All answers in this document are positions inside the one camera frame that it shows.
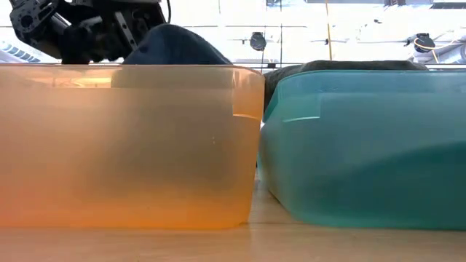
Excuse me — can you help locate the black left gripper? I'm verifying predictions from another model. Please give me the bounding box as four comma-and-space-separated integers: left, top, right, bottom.
54, 0, 169, 66

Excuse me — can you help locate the blue denim cap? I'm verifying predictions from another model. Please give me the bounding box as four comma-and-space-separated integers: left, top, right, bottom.
122, 23, 234, 66

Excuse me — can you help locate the grey-green denim cap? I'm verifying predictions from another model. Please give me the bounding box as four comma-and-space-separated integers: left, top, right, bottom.
262, 59, 430, 112

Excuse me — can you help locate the orange translucent plastic bin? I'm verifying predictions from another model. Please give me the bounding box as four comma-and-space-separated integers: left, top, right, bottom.
0, 64, 266, 230

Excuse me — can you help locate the teal translucent plastic bin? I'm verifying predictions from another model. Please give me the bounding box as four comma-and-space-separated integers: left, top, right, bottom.
257, 68, 466, 231

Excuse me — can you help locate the black ceiling cord reel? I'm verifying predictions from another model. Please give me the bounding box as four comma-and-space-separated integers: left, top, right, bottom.
249, 31, 268, 52
403, 32, 456, 65

